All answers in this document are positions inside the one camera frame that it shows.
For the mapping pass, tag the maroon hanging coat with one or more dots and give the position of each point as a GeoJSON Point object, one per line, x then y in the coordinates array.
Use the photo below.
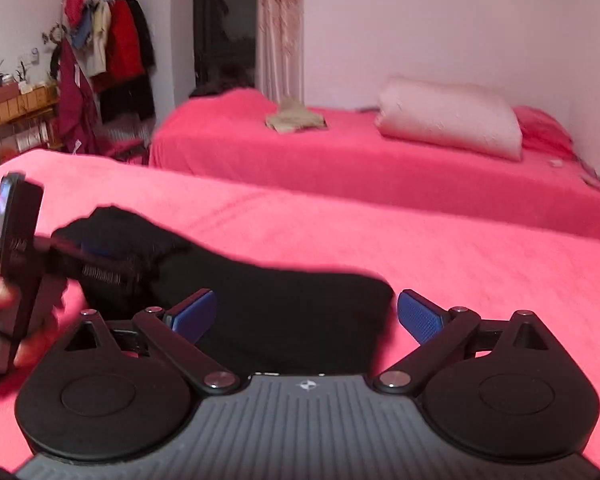
{"type": "Point", "coordinates": [75, 105]}

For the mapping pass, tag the hanging clothes pile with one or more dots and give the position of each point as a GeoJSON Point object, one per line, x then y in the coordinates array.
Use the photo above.
{"type": "Point", "coordinates": [130, 97]}

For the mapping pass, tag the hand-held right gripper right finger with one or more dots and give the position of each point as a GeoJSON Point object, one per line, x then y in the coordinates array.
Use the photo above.
{"type": "Point", "coordinates": [420, 317]}

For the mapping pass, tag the red hanging jacket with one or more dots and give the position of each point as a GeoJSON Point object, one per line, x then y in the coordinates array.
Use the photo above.
{"type": "Point", "coordinates": [125, 40]}

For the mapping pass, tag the black pants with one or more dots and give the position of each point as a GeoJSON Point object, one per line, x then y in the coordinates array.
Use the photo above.
{"type": "Point", "coordinates": [280, 305]}

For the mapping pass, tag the cream hanging garment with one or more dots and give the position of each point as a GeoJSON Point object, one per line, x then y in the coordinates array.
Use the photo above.
{"type": "Point", "coordinates": [99, 50]}

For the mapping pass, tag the wooden shelf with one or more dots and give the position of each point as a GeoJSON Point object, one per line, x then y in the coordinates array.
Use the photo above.
{"type": "Point", "coordinates": [15, 115]}

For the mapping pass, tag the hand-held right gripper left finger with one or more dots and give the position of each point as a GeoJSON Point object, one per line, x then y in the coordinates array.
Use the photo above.
{"type": "Point", "coordinates": [197, 315]}

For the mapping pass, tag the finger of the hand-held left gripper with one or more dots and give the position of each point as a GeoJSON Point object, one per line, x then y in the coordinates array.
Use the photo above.
{"type": "Point", "coordinates": [87, 252]}
{"type": "Point", "coordinates": [107, 276]}

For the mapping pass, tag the red pillow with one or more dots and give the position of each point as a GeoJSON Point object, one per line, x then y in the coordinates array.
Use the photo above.
{"type": "Point", "coordinates": [542, 132]}

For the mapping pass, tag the blue hanging garment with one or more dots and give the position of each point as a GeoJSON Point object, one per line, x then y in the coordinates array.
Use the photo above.
{"type": "Point", "coordinates": [82, 32]}

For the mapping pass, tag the patterned pink curtain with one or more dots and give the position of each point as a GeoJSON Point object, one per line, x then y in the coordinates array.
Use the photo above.
{"type": "Point", "coordinates": [280, 30]}

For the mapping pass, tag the pink covered bed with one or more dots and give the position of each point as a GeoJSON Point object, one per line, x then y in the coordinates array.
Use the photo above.
{"type": "Point", "coordinates": [380, 170]}

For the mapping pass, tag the beige crumpled garment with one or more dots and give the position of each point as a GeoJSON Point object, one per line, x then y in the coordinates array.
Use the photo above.
{"type": "Point", "coordinates": [295, 117]}

